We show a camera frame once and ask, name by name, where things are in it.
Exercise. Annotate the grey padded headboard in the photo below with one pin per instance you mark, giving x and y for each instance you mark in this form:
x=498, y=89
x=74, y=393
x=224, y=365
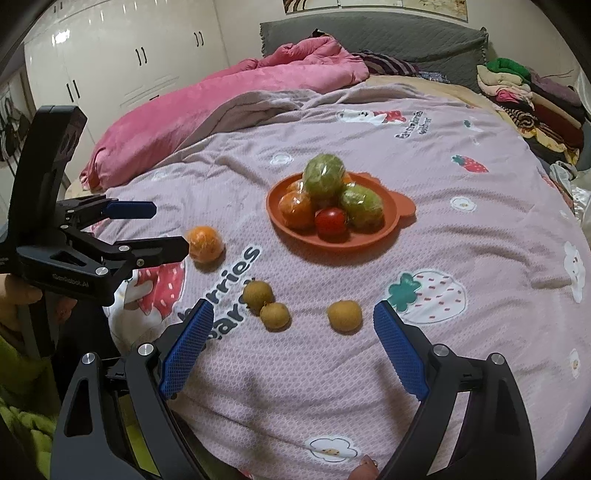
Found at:
x=415, y=39

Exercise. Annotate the wall picture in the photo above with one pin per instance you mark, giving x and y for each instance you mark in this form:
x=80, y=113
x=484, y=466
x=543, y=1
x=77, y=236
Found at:
x=295, y=5

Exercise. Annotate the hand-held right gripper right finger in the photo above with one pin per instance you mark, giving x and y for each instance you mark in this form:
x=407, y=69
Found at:
x=401, y=353

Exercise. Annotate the person's left hand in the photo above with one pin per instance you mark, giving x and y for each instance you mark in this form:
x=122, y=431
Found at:
x=11, y=300

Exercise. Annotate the white glossy wardrobe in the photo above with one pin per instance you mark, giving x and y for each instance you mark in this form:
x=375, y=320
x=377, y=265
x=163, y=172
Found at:
x=115, y=60

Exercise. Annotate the strawberry printed blanket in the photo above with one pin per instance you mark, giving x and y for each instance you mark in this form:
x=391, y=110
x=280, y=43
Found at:
x=461, y=258

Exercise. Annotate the brown longan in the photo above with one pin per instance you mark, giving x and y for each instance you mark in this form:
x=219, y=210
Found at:
x=275, y=316
x=344, y=315
x=257, y=295

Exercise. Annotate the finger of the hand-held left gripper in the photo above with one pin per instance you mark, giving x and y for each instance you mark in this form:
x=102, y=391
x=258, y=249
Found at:
x=134, y=210
x=157, y=249

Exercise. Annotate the dark striped cloth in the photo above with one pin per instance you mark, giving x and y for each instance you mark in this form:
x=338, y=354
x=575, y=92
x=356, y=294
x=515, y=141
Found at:
x=388, y=64

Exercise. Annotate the pink quilt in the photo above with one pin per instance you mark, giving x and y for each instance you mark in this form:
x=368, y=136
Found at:
x=184, y=115

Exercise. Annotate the orange plastic plate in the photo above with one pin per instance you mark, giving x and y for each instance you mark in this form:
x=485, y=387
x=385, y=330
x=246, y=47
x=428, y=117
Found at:
x=401, y=210

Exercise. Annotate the plastic-wrapped green citrus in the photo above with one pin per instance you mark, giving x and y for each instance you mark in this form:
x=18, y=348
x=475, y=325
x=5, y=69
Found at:
x=324, y=176
x=362, y=207

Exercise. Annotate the pile of folded clothes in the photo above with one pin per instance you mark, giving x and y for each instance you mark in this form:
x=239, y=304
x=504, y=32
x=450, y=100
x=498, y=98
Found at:
x=545, y=106

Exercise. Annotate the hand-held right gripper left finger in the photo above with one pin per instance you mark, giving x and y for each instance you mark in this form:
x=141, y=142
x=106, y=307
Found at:
x=187, y=350

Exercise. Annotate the red tomato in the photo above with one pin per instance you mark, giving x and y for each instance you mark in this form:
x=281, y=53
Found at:
x=331, y=224

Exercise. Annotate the person's right hand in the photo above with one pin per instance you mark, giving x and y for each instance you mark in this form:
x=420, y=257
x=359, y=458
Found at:
x=364, y=468

